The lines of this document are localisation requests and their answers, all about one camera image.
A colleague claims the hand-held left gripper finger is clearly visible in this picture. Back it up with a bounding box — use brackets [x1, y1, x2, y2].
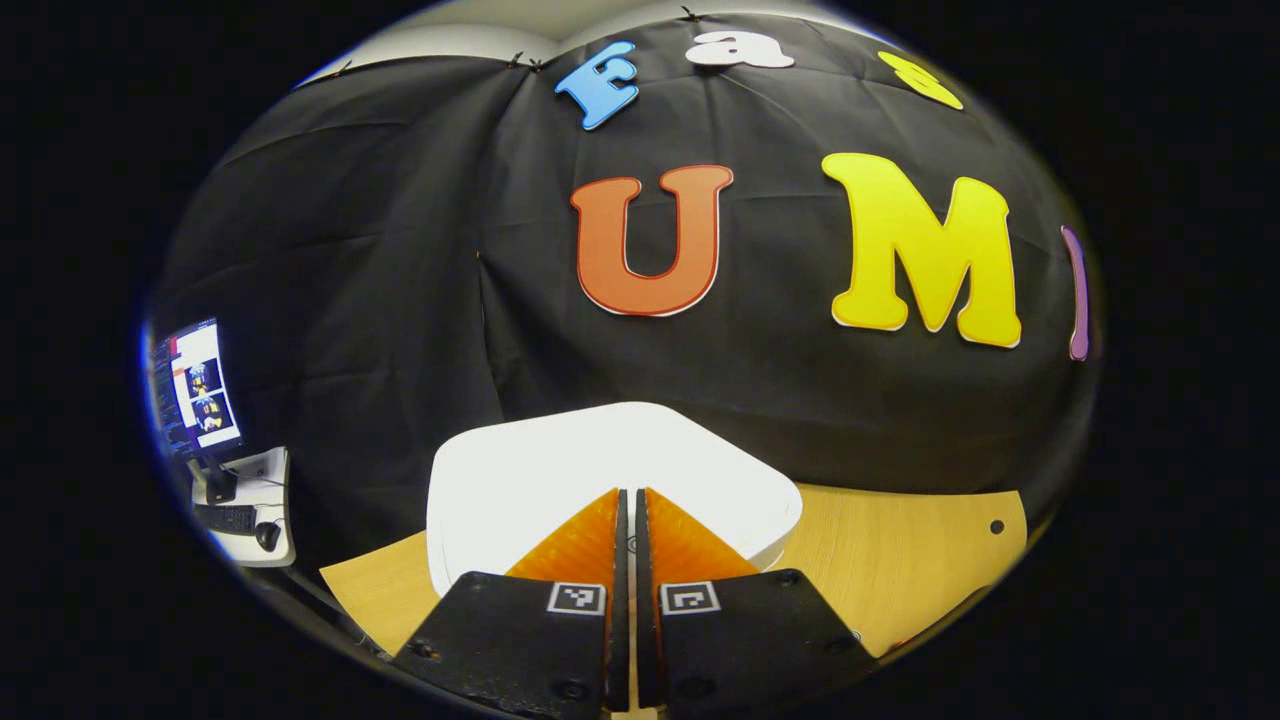
[635, 487, 881, 713]
[392, 487, 631, 716]

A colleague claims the wooden desktop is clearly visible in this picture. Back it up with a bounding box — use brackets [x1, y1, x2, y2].
[320, 483, 1029, 720]

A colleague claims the white side desk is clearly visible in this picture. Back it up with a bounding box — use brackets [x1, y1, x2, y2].
[190, 447, 297, 569]

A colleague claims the black keyboard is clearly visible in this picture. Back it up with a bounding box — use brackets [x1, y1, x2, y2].
[193, 503, 259, 534]

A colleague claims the black backdrop cloth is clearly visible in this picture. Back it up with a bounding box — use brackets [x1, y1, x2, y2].
[150, 12, 1101, 571]

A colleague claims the computer monitor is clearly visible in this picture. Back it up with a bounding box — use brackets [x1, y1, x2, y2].
[150, 318, 244, 504]

